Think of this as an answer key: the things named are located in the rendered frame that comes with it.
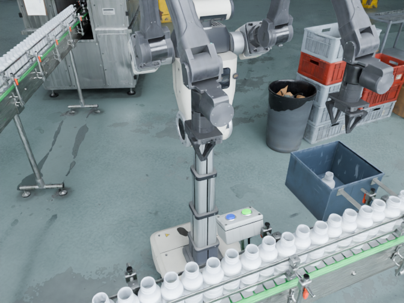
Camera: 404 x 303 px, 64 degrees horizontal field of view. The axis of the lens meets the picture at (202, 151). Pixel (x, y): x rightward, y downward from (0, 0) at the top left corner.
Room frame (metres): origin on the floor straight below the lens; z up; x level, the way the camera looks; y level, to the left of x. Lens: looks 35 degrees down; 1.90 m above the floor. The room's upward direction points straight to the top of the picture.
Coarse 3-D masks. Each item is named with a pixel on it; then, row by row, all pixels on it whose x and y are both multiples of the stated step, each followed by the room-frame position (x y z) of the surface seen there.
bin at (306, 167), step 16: (320, 144) 1.43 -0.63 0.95; (336, 144) 1.46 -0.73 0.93; (304, 160) 1.39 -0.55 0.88; (320, 160) 1.43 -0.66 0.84; (336, 160) 1.45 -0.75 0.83; (352, 160) 1.35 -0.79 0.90; (288, 176) 1.34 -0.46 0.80; (304, 176) 1.24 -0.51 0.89; (320, 176) 1.42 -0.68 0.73; (336, 176) 1.42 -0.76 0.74; (352, 176) 1.33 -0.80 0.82; (368, 176) 1.25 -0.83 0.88; (304, 192) 1.21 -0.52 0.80; (320, 192) 1.12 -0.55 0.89; (336, 192) 1.08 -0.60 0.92; (352, 192) 1.12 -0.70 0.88; (320, 208) 1.10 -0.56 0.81; (336, 208) 1.10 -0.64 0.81; (352, 208) 1.14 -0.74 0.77
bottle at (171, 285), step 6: (168, 276) 0.51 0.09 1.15; (174, 276) 0.51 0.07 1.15; (168, 282) 0.52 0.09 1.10; (174, 282) 0.48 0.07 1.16; (180, 282) 0.51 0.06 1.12; (162, 288) 0.49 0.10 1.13; (168, 288) 0.47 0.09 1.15; (174, 288) 0.47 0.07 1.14; (180, 288) 0.49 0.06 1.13; (162, 294) 0.47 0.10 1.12; (168, 294) 0.47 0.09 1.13; (174, 294) 0.47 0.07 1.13; (180, 294) 0.47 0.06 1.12; (162, 300) 0.48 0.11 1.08; (168, 300) 0.46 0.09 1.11
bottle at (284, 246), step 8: (288, 232) 0.64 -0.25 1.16; (280, 240) 0.63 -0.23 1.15; (288, 240) 0.65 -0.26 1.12; (280, 248) 0.61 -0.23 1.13; (288, 248) 0.61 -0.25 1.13; (280, 256) 0.60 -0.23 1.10; (288, 256) 0.59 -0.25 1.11; (280, 264) 0.60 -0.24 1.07; (288, 264) 0.60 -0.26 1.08; (280, 272) 0.60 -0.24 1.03
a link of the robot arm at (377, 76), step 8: (344, 48) 0.85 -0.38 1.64; (352, 48) 0.83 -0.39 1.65; (344, 56) 0.85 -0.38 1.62; (352, 56) 0.83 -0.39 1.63; (368, 56) 0.85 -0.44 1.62; (360, 64) 0.82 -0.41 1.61; (368, 64) 0.80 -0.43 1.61; (376, 64) 0.79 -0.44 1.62; (384, 64) 0.79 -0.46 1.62; (368, 72) 0.80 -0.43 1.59; (376, 72) 0.78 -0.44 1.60; (384, 72) 0.76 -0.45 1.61; (392, 72) 0.77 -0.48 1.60; (360, 80) 0.80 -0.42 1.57; (368, 80) 0.78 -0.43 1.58; (376, 80) 0.76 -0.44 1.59; (384, 80) 0.76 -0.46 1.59; (392, 80) 0.78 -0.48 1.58; (368, 88) 0.79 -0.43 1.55; (376, 88) 0.76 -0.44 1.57; (384, 88) 0.77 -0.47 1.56
